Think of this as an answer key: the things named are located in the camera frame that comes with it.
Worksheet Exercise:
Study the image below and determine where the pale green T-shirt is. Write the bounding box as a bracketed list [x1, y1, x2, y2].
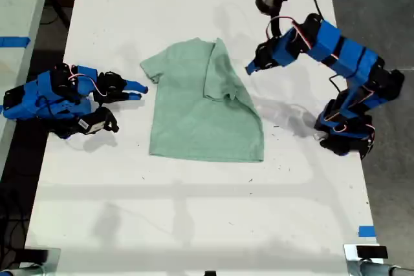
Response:
[139, 37, 266, 164]

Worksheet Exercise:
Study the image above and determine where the long blue tape strip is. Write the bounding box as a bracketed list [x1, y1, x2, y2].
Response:
[0, 36, 32, 48]

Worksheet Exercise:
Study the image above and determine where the white side table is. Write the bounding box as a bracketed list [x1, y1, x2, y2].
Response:
[0, 0, 55, 169]

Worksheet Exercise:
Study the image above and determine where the small black box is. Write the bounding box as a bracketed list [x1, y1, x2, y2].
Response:
[23, 248, 50, 264]
[355, 245, 389, 260]

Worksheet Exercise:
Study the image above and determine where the short blue tape strip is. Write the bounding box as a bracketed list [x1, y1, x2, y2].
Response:
[358, 225, 377, 239]

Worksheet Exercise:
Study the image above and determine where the camera black stalk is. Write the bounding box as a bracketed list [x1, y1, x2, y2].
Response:
[267, 13, 283, 40]

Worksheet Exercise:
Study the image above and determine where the black floor cable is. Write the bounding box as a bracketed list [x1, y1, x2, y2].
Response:
[40, 0, 71, 28]

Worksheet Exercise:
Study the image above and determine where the metal corner bracket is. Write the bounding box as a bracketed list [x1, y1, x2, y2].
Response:
[17, 247, 62, 276]
[343, 243, 389, 276]

